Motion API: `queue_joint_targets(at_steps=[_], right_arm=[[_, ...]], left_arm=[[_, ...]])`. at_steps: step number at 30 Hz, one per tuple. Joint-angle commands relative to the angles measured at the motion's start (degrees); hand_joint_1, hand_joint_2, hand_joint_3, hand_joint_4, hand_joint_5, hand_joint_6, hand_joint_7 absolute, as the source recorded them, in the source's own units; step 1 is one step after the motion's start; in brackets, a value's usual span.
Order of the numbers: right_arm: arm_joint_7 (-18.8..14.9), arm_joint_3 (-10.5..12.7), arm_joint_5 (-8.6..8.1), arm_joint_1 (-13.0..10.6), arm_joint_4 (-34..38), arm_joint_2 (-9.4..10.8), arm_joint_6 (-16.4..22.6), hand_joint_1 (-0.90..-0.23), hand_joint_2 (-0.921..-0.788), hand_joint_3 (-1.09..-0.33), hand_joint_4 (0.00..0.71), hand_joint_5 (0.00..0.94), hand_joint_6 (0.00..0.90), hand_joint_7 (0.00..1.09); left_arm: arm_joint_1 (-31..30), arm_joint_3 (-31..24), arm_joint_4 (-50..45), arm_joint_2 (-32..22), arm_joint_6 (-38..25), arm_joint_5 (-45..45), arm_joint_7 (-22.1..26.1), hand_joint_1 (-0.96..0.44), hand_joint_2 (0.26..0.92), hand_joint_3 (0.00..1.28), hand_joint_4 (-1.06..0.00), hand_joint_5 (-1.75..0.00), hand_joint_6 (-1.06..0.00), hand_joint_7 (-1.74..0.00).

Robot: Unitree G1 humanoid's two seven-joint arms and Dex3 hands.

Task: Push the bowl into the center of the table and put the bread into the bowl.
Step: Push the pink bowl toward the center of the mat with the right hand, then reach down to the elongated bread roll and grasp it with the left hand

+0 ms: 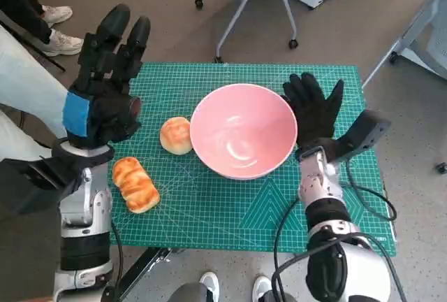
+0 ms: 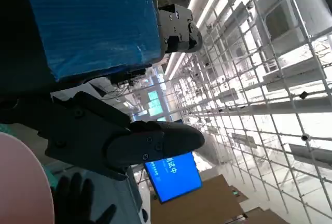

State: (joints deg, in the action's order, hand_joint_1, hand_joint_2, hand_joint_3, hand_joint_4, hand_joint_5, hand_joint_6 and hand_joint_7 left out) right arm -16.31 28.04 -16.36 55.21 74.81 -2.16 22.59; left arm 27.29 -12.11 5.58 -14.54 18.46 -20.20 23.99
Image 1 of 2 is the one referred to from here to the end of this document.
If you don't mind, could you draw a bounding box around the pink bowl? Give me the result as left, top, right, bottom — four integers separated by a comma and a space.
189, 84, 298, 181

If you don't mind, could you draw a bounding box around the white mesh chair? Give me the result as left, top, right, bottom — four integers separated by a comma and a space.
361, 0, 447, 173

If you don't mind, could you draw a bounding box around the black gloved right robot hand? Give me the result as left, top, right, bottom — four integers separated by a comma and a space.
280, 72, 345, 149

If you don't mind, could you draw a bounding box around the round toy bread bun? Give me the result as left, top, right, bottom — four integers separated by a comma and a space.
159, 116, 193, 156

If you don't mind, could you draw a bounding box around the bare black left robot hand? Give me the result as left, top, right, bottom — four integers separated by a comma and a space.
62, 3, 152, 149

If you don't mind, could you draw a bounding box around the black metal table rail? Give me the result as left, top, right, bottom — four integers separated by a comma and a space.
115, 245, 186, 302

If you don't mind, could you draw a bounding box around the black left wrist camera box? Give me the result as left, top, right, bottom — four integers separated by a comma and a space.
0, 157, 87, 215

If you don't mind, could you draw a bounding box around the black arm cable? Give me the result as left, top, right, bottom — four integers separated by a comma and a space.
273, 160, 408, 302
110, 220, 124, 302

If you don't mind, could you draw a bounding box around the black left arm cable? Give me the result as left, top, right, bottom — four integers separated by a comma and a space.
110, 220, 124, 302

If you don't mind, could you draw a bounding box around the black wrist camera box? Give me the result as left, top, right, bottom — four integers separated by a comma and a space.
335, 109, 391, 163
0, 157, 87, 215

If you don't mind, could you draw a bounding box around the black stand leg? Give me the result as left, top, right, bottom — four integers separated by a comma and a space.
0, 10, 66, 72

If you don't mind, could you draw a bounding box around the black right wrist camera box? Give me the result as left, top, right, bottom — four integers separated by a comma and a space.
335, 109, 391, 163

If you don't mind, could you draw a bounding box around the green cutting mat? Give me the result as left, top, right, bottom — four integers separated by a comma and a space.
108, 62, 398, 257

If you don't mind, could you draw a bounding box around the long twisted toy bread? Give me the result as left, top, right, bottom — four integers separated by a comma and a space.
111, 157, 161, 215

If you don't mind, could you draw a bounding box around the person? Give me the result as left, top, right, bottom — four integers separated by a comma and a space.
0, 24, 71, 163
167, 271, 291, 302
0, 0, 85, 57

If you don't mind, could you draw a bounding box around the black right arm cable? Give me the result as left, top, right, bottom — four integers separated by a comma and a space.
273, 160, 408, 302

